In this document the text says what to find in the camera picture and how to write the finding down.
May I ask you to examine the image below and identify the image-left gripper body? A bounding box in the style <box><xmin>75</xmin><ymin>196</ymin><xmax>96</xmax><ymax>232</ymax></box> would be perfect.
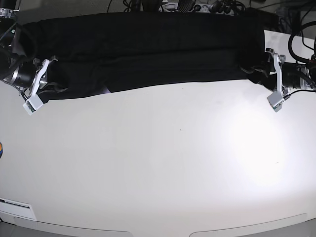
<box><xmin>2</xmin><ymin>56</ymin><xmax>50</xmax><ymax>98</ymax></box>

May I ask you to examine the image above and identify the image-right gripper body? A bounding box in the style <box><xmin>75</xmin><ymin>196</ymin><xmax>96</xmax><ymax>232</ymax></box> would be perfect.
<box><xmin>265</xmin><ymin>48</ymin><xmax>305</xmax><ymax>97</ymax></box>

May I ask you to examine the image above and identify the black box in background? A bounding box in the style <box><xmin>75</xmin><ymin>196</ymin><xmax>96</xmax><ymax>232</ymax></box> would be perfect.
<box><xmin>245</xmin><ymin>7</ymin><xmax>279</xmax><ymax>27</ymax></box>

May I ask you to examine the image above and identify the orange blue sticker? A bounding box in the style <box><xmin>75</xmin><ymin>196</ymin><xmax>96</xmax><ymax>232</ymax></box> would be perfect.
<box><xmin>0</xmin><ymin>142</ymin><xmax>3</xmax><ymax>158</ymax></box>

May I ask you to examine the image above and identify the image-left white wrist camera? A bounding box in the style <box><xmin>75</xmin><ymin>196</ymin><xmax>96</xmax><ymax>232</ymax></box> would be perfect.
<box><xmin>23</xmin><ymin>94</ymin><xmax>44</xmax><ymax>115</ymax></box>

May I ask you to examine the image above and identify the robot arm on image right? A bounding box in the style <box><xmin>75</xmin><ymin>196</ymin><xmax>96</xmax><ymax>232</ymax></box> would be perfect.
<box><xmin>240</xmin><ymin>31</ymin><xmax>316</xmax><ymax>107</ymax></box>

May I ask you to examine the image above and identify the image-right white wrist camera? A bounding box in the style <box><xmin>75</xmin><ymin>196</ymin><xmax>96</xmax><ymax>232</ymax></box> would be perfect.
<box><xmin>267</xmin><ymin>91</ymin><xmax>284</xmax><ymax>112</ymax></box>

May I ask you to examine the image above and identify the black T-shirt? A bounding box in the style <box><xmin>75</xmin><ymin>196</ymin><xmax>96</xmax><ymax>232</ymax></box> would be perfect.
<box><xmin>23</xmin><ymin>12</ymin><xmax>265</xmax><ymax>102</ymax></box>

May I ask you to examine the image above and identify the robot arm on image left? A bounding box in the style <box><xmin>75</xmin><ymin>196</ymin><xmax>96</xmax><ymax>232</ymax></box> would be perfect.
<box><xmin>0</xmin><ymin>0</ymin><xmax>68</xmax><ymax>101</ymax></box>

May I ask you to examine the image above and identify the white label sticker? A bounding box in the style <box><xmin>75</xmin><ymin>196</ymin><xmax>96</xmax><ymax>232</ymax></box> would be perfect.
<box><xmin>0</xmin><ymin>198</ymin><xmax>37</xmax><ymax>221</ymax></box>

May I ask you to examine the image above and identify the white power strip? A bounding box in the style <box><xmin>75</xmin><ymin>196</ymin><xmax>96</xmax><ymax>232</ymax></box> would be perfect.
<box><xmin>191</xmin><ymin>3</ymin><xmax>234</xmax><ymax>15</ymax></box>

